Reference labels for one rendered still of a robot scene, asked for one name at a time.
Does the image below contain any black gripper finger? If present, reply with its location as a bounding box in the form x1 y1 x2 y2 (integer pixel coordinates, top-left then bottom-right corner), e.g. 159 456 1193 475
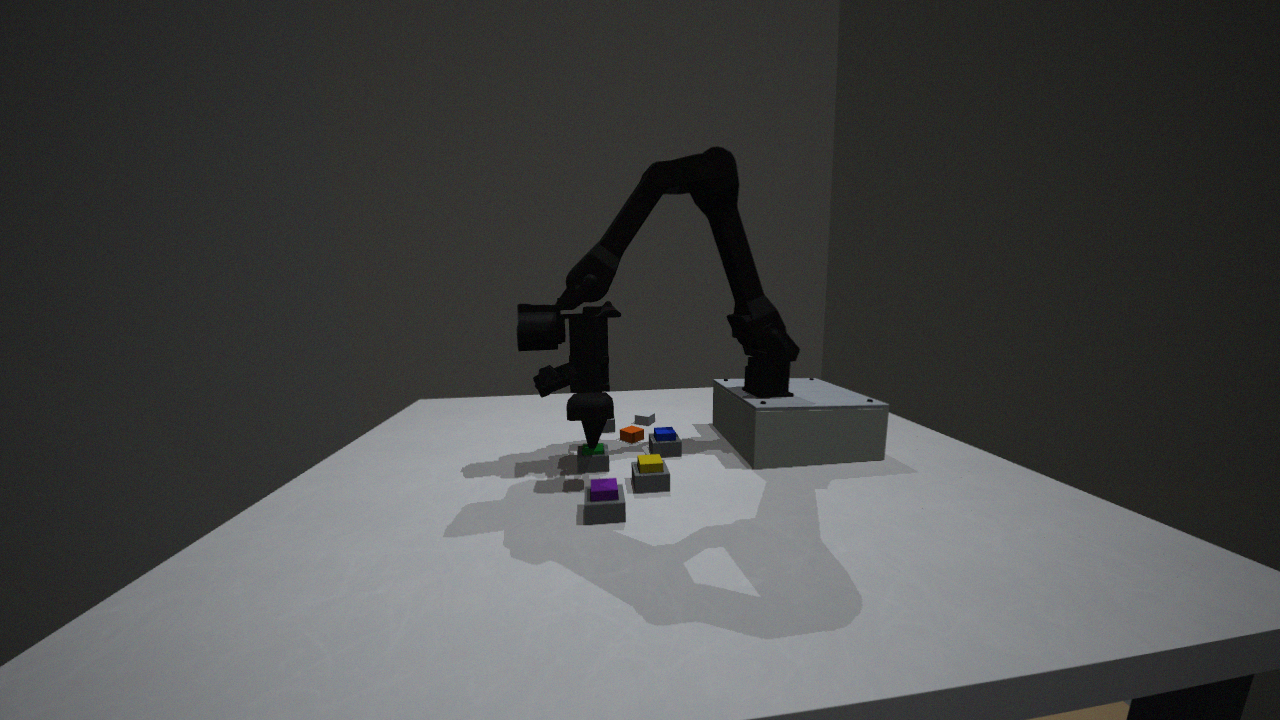
582 419 607 448

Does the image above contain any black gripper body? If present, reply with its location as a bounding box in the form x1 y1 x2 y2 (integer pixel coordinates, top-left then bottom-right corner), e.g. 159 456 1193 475
566 348 614 421

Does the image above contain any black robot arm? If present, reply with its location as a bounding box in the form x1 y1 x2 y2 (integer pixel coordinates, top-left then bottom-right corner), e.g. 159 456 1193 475
516 147 799 398

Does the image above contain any blue button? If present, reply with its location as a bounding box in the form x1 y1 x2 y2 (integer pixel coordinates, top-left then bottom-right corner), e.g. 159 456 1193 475
649 427 682 457

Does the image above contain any yellow button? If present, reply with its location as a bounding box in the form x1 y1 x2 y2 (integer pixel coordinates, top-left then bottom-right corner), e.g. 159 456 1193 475
632 454 669 495

